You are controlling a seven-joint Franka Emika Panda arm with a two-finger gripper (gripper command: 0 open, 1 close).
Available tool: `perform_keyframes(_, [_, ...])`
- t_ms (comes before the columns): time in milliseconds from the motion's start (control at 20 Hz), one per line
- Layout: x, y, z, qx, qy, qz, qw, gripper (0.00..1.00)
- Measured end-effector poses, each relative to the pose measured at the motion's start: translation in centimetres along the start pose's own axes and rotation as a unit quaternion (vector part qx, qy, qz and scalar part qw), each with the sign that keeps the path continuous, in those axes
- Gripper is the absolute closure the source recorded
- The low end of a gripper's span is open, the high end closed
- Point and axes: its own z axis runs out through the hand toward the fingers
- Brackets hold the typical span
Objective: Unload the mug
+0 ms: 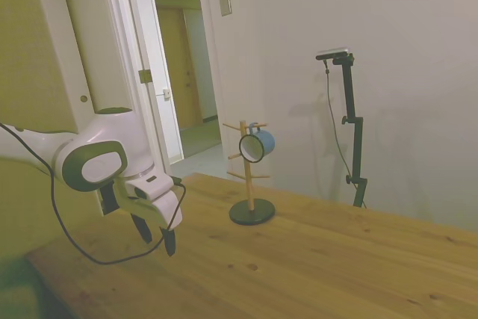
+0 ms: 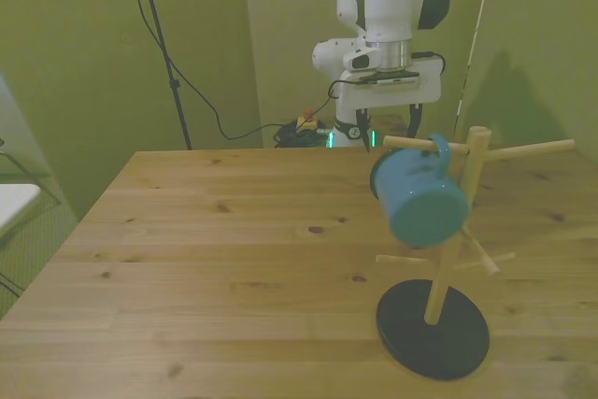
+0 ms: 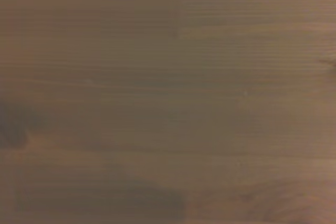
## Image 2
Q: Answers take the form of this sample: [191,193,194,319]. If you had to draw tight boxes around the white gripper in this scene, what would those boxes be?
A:
[338,55,443,155]

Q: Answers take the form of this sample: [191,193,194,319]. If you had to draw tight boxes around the black coiled cable bundle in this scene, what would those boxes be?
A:
[273,121,329,149]

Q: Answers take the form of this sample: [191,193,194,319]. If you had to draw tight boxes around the black tripod stand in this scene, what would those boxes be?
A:
[119,0,193,151]

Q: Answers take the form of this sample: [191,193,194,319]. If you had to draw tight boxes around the thin black tripod cable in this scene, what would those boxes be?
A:
[120,0,300,141]

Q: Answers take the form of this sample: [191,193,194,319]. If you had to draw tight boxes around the white folding chair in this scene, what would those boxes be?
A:
[0,70,63,300]

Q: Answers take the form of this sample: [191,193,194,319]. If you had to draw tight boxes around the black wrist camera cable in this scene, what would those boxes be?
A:
[326,50,446,101]

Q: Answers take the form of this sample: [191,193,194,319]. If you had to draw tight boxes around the wooden mug tree stand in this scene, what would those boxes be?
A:
[376,126,576,381]

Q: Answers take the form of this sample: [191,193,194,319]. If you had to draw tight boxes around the teal enamel mug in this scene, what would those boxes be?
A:
[370,134,470,249]

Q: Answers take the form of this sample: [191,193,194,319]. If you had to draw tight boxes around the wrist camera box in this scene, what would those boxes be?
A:
[357,70,421,88]

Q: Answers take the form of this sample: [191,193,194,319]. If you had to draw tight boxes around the yellow emergency stop box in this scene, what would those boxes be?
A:
[296,107,320,132]

